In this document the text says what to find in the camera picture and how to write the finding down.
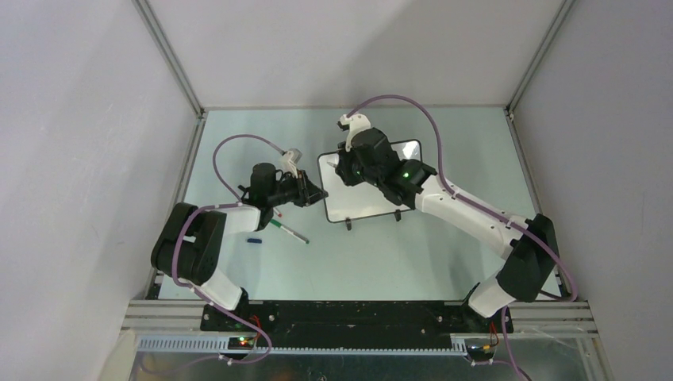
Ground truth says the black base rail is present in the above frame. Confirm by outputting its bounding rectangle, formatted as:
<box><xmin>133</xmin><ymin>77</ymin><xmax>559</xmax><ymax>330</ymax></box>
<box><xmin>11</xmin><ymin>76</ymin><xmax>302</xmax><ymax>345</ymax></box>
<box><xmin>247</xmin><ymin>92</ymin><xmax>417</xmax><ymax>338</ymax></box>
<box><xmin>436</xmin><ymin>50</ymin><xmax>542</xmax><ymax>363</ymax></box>
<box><xmin>202</xmin><ymin>299</ymin><xmax>513</xmax><ymax>351</ymax></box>

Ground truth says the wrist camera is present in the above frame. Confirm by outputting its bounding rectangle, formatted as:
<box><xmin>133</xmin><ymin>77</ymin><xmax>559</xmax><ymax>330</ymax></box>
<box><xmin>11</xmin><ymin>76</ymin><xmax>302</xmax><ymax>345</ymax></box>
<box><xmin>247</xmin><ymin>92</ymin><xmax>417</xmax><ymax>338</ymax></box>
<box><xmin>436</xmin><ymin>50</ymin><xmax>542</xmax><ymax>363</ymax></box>
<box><xmin>280</xmin><ymin>148</ymin><xmax>302</xmax><ymax>178</ymax></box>
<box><xmin>337</xmin><ymin>114</ymin><xmax>371</xmax><ymax>152</ymax></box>

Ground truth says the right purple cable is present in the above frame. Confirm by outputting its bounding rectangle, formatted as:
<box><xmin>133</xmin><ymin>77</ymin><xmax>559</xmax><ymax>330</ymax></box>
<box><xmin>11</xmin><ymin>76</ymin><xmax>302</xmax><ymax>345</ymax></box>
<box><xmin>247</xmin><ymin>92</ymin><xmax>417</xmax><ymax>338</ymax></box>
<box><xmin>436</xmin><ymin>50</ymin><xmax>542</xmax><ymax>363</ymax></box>
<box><xmin>347</xmin><ymin>94</ymin><xmax>579</xmax><ymax>381</ymax></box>

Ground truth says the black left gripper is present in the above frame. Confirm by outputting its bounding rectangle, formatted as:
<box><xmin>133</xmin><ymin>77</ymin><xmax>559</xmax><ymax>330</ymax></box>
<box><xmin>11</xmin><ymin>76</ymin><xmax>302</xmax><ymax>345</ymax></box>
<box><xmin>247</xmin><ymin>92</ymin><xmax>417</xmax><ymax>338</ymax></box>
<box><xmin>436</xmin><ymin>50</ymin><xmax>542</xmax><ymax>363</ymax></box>
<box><xmin>267</xmin><ymin>168</ymin><xmax>327</xmax><ymax>207</ymax></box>

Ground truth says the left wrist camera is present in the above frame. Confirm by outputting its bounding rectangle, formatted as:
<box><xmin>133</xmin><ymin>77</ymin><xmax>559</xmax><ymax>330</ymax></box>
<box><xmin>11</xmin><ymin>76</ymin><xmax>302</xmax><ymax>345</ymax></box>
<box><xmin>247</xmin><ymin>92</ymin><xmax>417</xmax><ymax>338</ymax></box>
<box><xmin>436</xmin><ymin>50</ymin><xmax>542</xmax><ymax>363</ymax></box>
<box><xmin>280</xmin><ymin>148</ymin><xmax>302</xmax><ymax>178</ymax></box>

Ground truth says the small black framed whiteboard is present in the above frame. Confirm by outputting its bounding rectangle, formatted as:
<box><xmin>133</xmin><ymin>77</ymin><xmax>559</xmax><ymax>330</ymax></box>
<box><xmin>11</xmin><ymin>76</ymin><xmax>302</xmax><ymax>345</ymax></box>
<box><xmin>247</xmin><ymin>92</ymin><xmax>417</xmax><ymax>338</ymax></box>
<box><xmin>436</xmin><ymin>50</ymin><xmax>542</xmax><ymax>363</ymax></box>
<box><xmin>317</xmin><ymin>140</ymin><xmax>422</xmax><ymax>223</ymax></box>

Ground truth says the purple cable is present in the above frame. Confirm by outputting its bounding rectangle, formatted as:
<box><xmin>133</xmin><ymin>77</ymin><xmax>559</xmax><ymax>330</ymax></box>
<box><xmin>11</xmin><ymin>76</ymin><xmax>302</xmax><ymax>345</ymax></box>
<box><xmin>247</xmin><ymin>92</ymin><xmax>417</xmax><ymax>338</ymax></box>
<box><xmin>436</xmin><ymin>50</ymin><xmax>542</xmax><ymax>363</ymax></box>
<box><xmin>171</xmin><ymin>133</ymin><xmax>287</xmax><ymax>367</ymax></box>
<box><xmin>347</xmin><ymin>94</ymin><xmax>579</xmax><ymax>381</ymax></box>

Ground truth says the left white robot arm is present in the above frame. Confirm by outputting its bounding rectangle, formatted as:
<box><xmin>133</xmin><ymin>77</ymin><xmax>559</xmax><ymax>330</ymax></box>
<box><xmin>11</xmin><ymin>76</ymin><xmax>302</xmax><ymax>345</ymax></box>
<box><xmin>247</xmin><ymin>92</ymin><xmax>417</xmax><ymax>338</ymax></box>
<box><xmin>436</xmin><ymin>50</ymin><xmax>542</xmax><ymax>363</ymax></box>
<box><xmin>151</xmin><ymin>163</ymin><xmax>329</xmax><ymax>331</ymax></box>

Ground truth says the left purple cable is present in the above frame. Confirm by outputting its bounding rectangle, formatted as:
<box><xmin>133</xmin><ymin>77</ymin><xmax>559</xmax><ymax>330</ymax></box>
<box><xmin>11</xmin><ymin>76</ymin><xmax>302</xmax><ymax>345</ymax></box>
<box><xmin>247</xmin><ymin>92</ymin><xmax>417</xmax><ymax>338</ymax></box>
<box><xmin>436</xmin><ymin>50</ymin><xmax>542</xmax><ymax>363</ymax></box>
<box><xmin>171</xmin><ymin>133</ymin><xmax>287</xmax><ymax>367</ymax></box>

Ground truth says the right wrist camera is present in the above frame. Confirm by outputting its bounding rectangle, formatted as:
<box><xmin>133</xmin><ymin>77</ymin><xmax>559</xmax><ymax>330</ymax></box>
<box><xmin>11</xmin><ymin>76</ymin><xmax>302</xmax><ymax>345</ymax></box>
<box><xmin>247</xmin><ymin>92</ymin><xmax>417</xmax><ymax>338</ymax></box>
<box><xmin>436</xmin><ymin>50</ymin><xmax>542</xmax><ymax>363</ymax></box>
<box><xmin>337</xmin><ymin>114</ymin><xmax>371</xmax><ymax>152</ymax></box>

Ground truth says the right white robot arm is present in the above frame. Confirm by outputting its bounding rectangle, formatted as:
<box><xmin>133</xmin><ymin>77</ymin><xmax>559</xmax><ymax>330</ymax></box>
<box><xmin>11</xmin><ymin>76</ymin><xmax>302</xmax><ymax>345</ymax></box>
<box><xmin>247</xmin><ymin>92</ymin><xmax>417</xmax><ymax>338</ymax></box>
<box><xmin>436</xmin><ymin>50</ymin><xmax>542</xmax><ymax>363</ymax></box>
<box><xmin>335</xmin><ymin>128</ymin><xmax>557</xmax><ymax>332</ymax></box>

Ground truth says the green capped whiteboard marker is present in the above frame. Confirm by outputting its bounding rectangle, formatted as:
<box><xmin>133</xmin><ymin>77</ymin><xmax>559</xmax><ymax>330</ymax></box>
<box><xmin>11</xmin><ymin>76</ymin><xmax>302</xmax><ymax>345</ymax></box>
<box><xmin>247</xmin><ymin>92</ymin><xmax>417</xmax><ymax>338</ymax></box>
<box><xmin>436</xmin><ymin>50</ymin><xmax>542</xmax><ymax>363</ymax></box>
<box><xmin>270</xmin><ymin>219</ymin><xmax>310</xmax><ymax>244</ymax></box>

